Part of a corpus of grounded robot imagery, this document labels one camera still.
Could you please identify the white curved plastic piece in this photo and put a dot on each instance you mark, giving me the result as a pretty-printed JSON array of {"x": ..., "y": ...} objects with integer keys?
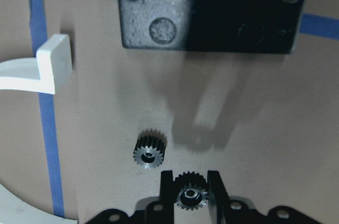
[{"x": 46, "y": 73}]

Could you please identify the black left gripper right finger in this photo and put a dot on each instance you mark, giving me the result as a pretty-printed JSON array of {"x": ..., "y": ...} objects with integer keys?
[{"x": 224, "y": 209}]

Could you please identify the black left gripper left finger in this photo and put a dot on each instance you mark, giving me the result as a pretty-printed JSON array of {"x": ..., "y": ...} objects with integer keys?
[{"x": 162, "y": 210}]

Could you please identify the black metal bracket plate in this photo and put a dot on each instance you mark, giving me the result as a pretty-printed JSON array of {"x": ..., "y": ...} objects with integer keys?
[{"x": 249, "y": 26}]

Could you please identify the black bearing gear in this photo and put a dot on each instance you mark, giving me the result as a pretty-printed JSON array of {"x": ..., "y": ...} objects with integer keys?
[
  {"x": 150, "y": 147},
  {"x": 191, "y": 191}
]

